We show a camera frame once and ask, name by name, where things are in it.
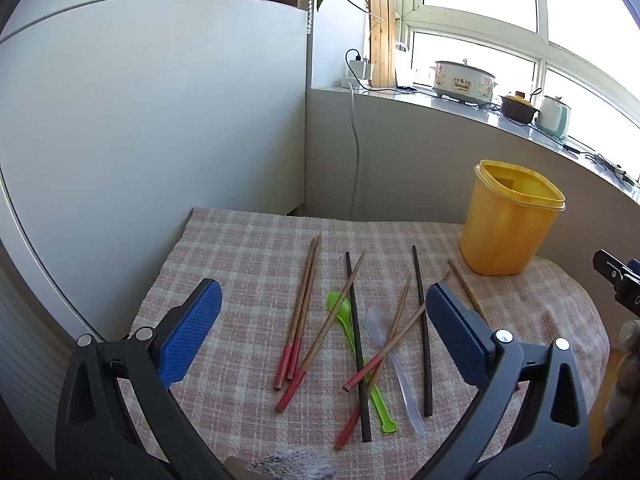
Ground black chopstick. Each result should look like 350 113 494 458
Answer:
412 245 434 418
345 251 374 443

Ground red-tipped wooden chopstick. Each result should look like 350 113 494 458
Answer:
286 233 322 381
334 275 413 451
274 236 318 391
446 258 491 328
342 269 452 393
275 251 367 413

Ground pink checked tablecloth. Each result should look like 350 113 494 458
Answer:
122 206 612 480

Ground white slatted panel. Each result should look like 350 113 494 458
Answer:
0 255 81 466

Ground white window frame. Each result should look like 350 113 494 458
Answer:
390 0 640 126

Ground floral white slow cooker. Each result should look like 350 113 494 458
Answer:
431 59 498 106

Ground green plastic spoon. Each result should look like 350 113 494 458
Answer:
326 292 399 435

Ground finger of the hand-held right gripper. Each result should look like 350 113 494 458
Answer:
592 249 640 318

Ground clear plastic spoon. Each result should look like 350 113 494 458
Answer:
364 304 429 437

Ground wooden board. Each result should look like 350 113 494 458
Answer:
366 0 401 88

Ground person's right hand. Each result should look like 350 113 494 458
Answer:
602 320 640 441

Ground black cables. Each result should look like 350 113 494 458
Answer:
562 142 640 186

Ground brown lidded pot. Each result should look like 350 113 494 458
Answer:
499 91 542 123

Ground yellow plastic container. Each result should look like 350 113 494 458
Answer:
460 160 566 276

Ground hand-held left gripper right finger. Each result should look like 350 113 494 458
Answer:
410 282 593 480

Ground white power cable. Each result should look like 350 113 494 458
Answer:
347 87 362 218

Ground white cabinet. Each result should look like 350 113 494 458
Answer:
0 0 308 391

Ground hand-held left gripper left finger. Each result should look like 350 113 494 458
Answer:
56 277 236 480

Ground person's left hand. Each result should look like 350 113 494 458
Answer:
247 451 337 480

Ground pale green electric kettle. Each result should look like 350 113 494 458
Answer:
534 94 572 141

